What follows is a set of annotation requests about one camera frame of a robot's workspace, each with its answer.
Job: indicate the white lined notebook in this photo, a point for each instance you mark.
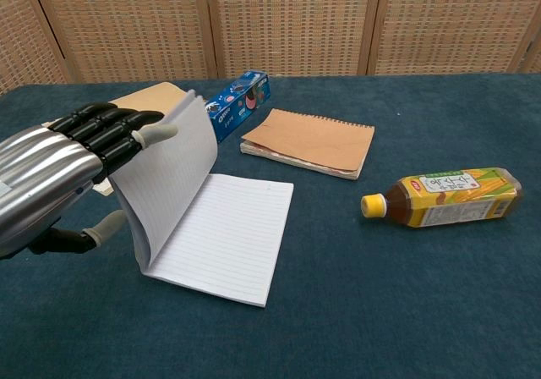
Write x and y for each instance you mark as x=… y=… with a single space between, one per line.
x=203 y=210

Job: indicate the woven rattan folding screen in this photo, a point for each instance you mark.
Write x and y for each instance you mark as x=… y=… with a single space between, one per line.
x=270 y=23

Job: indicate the large tan paper pad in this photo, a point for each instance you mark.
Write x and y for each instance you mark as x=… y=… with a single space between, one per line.
x=148 y=97

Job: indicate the yellow corn tea bottle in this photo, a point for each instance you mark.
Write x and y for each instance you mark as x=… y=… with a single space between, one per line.
x=448 y=197

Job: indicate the blue Oreo cookie box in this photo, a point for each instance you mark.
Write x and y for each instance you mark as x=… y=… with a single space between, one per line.
x=238 y=104

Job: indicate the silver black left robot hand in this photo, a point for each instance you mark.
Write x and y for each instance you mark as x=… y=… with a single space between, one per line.
x=46 y=171

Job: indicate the brown spiral notebook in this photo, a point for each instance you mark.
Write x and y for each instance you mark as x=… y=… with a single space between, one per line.
x=313 y=142

